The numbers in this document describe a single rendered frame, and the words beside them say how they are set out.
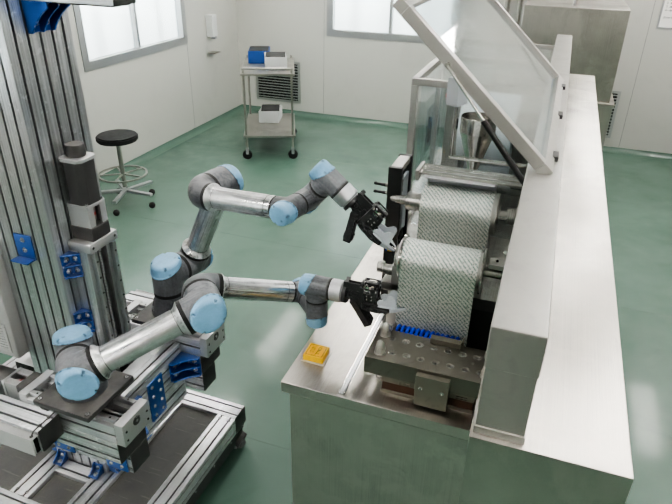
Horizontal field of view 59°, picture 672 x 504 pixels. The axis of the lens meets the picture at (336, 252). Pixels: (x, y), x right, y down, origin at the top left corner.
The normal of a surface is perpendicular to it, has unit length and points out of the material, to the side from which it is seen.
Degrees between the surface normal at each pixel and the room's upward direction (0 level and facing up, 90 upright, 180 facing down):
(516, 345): 90
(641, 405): 0
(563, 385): 0
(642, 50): 90
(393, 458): 90
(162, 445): 0
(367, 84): 90
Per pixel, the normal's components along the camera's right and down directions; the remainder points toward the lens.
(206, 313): 0.51, 0.38
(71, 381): 0.29, 0.52
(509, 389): -0.34, 0.44
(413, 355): 0.02, -0.88
